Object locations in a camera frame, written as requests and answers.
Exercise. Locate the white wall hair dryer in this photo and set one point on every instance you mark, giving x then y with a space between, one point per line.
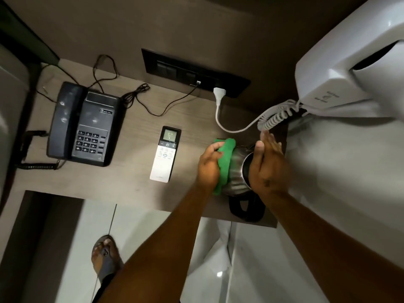
341 59

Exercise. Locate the person's foot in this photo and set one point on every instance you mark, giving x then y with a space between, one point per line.
99 253

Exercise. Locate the person's right hand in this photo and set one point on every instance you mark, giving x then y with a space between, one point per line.
270 173

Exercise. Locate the white remote control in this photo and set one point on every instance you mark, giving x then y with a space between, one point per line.
165 154

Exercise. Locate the black telephone handset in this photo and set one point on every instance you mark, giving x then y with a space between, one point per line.
64 119

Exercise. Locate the person's right forearm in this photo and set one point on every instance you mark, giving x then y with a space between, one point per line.
325 246

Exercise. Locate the person's left fingers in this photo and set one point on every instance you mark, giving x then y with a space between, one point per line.
216 148

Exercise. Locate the person's right thumb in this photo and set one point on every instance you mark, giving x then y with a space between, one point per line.
259 153

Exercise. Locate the green cleaning cloth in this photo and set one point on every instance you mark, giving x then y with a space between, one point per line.
224 167

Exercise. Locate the person's left forearm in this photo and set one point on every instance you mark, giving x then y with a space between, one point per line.
161 249

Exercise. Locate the person's left hand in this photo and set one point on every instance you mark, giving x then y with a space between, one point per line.
207 168

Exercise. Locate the black wall switch panel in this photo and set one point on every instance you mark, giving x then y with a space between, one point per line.
176 70

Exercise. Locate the grey sandal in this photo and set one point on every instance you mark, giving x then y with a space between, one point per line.
109 265

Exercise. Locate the black desk telephone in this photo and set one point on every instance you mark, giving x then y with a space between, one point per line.
94 129

